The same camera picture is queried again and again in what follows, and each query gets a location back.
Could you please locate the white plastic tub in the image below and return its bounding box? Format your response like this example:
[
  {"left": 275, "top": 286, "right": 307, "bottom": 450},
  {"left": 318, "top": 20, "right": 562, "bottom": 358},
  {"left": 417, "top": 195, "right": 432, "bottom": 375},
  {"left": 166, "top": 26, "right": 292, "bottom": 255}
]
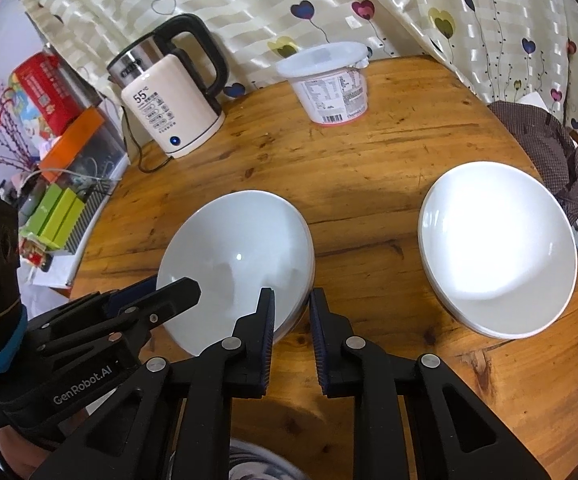
[{"left": 275, "top": 41, "right": 371, "bottom": 125}]

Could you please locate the small toy figure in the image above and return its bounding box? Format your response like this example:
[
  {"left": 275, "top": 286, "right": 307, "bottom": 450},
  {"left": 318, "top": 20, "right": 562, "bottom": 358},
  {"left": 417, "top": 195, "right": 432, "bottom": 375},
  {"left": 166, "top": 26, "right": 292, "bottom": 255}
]
[{"left": 21, "top": 237, "right": 52, "bottom": 273}]

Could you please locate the cream electric kettle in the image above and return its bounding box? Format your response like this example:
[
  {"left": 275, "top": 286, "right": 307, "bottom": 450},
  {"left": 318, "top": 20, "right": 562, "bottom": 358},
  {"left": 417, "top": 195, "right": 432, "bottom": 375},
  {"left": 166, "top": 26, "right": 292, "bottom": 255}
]
[{"left": 106, "top": 13, "right": 230, "bottom": 159}]

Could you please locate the clear plastic box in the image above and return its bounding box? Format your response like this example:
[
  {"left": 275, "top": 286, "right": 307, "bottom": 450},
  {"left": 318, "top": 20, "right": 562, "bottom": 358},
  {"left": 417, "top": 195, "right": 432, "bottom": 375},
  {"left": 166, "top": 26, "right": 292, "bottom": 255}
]
[{"left": 44, "top": 125, "right": 130, "bottom": 183}]

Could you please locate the small white blue-striped bowl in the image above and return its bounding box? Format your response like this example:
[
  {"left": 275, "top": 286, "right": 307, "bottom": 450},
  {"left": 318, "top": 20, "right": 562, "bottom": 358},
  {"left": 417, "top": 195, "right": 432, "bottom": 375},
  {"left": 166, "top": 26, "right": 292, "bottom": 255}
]
[{"left": 417, "top": 161, "right": 578, "bottom": 339}]

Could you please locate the striped heart-print curtain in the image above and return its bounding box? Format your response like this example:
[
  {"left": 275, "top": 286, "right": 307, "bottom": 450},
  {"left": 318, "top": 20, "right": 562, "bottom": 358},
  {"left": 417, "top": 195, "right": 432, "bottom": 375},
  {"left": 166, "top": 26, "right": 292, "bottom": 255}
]
[{"left": 19, "top": 0, "right": 578, "bottom": 136}]

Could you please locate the black kettle cable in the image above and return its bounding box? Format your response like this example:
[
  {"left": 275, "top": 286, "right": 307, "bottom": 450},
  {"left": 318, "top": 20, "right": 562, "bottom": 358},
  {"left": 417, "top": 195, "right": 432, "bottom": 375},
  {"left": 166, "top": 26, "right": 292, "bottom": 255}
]
[{"left": 121, "top": 110, "right": 174, "bottom": 173}]

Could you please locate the dark checked cloth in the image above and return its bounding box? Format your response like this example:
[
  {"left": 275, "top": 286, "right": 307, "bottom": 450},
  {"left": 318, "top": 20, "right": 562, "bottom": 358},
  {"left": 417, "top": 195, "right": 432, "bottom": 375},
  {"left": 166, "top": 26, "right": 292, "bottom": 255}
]
[{"left": 489, "top": 100, "right": 578, "bottom": 231}]

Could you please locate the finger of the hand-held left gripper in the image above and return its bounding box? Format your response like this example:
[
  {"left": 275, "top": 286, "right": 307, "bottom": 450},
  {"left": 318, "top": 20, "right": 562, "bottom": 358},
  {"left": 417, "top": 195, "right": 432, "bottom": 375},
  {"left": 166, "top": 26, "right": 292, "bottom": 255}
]
[
  {"left": 64, "top": 277, "right": 158, "bottom": 322},
  {"left": 111, "top": 277, "right": 202, "bottom": 341}
]

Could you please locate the person's left hand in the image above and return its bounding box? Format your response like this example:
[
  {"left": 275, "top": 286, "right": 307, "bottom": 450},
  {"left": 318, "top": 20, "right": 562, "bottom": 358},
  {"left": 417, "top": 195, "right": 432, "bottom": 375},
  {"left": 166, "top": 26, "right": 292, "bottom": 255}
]
[{"left": 0, "top": 422, "right": 54, "bottom": 480}]

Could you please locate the orange tray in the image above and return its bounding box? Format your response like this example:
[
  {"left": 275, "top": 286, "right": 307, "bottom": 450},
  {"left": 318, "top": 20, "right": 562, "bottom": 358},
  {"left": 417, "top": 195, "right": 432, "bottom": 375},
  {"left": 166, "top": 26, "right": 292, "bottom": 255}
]
[{"left": 39, "top": 107, "right": 107, "bottom": 181}]

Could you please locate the grey striped box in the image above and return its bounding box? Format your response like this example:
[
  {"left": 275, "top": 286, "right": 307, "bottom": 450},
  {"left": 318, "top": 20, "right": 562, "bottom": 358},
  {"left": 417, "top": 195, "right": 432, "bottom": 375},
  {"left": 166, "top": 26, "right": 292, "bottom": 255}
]
[{"left": 66, "top": 180, "right": 114, "bottom": 253}]

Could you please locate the colourful printed bag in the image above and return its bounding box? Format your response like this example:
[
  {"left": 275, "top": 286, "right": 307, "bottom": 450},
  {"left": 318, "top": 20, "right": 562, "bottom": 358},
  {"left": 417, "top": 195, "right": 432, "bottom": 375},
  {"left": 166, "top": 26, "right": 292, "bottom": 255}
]
[{"left": 4, "top": 72, "right": 64, "bottom": 143}]

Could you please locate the wide white blue-striped bowl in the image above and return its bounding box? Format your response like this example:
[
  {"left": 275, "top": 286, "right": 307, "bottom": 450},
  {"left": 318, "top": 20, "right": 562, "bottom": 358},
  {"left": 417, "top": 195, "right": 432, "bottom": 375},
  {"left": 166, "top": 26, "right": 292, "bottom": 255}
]
[{"left": 156, "top": 190, "right": 316, "bottom": 356}]

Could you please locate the red package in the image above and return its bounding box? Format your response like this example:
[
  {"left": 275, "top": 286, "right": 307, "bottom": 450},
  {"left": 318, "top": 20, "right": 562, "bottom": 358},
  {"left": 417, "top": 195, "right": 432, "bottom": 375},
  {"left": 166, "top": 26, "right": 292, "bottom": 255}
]
[{"left": 9, "top": 52, "right": 92, "bottom": 136}]

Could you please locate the green box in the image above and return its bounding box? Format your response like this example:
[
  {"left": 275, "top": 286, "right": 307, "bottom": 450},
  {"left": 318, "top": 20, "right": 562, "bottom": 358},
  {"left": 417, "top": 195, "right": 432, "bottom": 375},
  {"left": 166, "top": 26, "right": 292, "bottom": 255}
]
[
  {"left": 26, "top": 184, "right": 66, "bottom": 242},
  {"left": 44, "top": 189, "right": 88, "bottom": 251}
]

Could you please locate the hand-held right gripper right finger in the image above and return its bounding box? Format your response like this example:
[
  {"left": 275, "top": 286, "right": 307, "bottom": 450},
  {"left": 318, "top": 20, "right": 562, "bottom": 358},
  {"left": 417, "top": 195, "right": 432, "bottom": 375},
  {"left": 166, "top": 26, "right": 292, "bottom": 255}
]
[{"left": 309, "top": 287, "right": 552, "bottom": 480}]

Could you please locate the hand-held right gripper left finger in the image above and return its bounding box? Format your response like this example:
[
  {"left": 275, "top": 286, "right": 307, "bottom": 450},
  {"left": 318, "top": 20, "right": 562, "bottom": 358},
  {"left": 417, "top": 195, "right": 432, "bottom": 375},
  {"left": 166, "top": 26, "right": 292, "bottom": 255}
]
[{"left": 29, "top": 287, "right": 276, "bottom": 480}]

